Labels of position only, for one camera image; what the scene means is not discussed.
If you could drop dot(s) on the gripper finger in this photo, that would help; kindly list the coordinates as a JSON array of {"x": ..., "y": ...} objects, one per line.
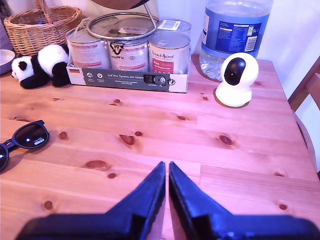
[
  {"x": 186, "y": 197},
  {"x": 147, "y": 197}
]

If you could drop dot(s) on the black sunglasses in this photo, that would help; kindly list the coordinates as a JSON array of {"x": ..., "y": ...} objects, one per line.
[{"x": 30, "y": 137}]

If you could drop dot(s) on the printed cardboard can tray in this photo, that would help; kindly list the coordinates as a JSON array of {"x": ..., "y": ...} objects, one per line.
[{"x": 125, "y": 78}]

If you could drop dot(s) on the tin can with pale label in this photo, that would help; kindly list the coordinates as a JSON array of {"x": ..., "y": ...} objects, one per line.
[{"x": 87, "y": 52}]

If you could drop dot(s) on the wooden chair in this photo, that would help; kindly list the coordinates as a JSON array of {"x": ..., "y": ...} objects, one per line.
[{"x": 312, "y": 85}]

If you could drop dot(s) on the panda plush toy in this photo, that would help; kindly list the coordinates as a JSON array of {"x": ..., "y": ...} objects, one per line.
[{"x": 50, "y": 58}]

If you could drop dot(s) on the large clear water bottle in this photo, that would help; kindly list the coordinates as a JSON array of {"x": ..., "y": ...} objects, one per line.
[{"x": 235, "y": 35}]

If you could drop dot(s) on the tin can with white sticker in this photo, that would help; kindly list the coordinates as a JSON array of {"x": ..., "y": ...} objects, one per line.
[{"x": 172, "y": 25}]

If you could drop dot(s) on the shallow grey bowl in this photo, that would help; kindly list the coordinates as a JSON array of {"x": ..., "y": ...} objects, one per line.
[{"x": 5, "y": 60}]

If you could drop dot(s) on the cork globe on metal stand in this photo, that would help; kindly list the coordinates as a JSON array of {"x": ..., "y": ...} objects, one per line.
[{"x": 112, "y": 2}]

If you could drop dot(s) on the small white round camera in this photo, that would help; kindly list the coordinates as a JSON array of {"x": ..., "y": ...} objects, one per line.
[{"x": 235, "y": 95}]

